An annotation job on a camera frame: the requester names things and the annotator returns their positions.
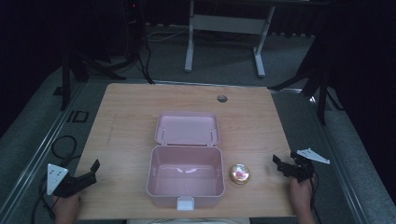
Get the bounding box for black tripod stand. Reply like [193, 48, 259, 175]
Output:
[59, 27, 127, 112]
[267, 36, 345, 126]

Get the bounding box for left hand-held gripper cable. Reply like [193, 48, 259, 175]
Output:
[30, 157, 68, 224]

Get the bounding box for white metal desk frame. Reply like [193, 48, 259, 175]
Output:
[184, 0, 277, 78]

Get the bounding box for right hand-held gripper cable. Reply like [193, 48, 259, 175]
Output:
[308, 174, 323, 224]

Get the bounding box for person's right hand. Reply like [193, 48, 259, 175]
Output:
[289, 175, 314, 213]

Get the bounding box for metal floor rail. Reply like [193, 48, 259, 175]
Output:
[0, 81, 88, 224]
[269, 87, 372, 224]

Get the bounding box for black floor cables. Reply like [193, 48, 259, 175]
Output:
[124, 18, 191, 86]

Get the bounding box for black cable loop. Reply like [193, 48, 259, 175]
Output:
[49, 134, 78, 161]

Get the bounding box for pink plastic box with lid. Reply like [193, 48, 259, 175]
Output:
[146, 110, 226, 212]

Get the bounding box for hand-held gripper cable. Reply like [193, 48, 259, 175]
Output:
[308, 174, 323, 224]
[30, 157, 68, 224]

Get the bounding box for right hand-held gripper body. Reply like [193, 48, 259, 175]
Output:
[281, 147, 331, 183]

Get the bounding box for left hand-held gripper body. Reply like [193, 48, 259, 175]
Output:
[46, 163, 94, 199]

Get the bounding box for person's left hand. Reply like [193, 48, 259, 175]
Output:
[51, 192, 81, 224]

